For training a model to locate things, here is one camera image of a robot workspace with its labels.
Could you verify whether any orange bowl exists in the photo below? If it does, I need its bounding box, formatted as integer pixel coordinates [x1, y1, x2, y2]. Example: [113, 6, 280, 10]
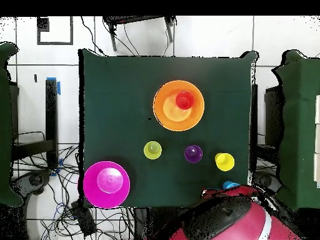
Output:
[152, 79, 205, 132]

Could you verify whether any red cup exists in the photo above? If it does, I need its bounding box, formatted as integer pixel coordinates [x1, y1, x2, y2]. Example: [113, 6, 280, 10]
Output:
[175, 90, 195, 110]

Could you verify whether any pink bowl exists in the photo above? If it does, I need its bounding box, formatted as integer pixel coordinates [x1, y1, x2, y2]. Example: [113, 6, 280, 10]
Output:
[82, 161, 131, 209]

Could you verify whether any pale translucent yellow cup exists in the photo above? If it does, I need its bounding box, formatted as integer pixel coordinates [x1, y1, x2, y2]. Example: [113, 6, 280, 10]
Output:
[143, 141, 163, 160]

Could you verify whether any purple cup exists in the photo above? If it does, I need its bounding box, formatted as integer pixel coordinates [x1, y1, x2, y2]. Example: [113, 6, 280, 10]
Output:
[184, 144, 204, 164]

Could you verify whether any dark green tablecloth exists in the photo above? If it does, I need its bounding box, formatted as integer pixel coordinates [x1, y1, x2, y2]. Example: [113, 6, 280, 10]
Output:
[77, 48, 258, 209]

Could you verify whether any blue cup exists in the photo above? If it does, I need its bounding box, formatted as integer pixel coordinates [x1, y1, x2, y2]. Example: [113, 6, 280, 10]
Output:
[222, 180, 241, 190]

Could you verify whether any blue tape strip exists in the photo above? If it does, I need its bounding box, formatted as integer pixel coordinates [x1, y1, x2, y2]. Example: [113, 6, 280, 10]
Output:
[46, 76, 61, 96]

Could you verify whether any black floor box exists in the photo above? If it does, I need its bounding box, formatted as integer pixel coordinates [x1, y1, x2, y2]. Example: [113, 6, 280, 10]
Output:
[70, 201, 98, 237]

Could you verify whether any black stool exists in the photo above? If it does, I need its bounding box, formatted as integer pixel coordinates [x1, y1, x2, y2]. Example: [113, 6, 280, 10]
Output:
[102, 16, 178, 53]

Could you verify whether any neighbouring green cloth table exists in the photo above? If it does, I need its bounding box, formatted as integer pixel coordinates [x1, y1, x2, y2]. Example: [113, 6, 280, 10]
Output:
[0, 42, 24, 208]
[271, 49, 320, 211]

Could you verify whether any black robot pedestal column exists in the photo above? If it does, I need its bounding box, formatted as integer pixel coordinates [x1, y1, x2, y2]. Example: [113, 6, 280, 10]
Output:
[133, 206, 186, 240]

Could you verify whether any tangle of floor cables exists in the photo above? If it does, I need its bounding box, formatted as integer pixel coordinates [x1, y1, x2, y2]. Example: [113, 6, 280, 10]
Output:
[12, 131, 136, 240]

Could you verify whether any black table frame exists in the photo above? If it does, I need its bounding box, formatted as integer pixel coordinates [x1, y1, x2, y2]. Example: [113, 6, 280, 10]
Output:
[11, 78, 59, 169]

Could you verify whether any grey robot pedestal foot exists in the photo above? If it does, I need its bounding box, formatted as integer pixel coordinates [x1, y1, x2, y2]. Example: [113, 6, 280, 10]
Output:
[252, 171, 283, 191]
[11, 169, 52, 197]

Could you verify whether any black floor cable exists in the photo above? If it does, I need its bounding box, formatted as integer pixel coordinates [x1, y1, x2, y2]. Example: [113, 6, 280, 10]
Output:
[79, 16, 107, 56]

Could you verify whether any black floor frame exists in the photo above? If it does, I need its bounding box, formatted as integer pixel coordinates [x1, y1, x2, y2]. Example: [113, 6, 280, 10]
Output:
[36, 16, 74, 46]

